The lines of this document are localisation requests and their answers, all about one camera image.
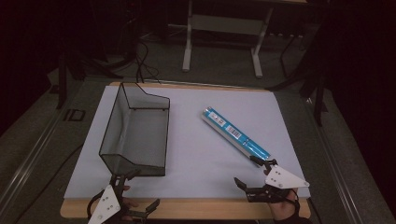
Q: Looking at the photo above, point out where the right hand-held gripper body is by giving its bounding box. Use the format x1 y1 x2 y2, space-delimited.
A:
246 159 311 204

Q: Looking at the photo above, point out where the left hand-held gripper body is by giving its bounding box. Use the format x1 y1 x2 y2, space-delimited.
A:
87 175 148 224

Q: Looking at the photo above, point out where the long blue packet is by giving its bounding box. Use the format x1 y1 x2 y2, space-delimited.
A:
200 105 272 162

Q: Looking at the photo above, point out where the dark transparent plastic bin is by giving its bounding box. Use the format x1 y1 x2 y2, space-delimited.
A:
98 81 171 177

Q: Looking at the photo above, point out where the person's left hand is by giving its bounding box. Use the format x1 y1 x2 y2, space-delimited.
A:
120 185 140 222

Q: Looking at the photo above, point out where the person's right hand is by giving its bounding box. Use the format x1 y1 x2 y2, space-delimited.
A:
268 188 302 223

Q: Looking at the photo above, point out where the white table mat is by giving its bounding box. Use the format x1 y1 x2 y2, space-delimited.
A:
63 85 312 201

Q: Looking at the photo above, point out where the black metal stand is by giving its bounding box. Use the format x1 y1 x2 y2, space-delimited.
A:
266 29 329 127
56 50 124 110

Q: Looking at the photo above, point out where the grey metal rail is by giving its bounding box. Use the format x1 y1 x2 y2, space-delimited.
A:
0 101 64 216
304 97 367 224

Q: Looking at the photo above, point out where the black cable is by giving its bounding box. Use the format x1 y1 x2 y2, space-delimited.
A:
134 39 162 86

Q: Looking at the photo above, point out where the white metal desk frame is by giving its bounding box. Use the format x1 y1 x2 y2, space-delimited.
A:
181 0 276 79

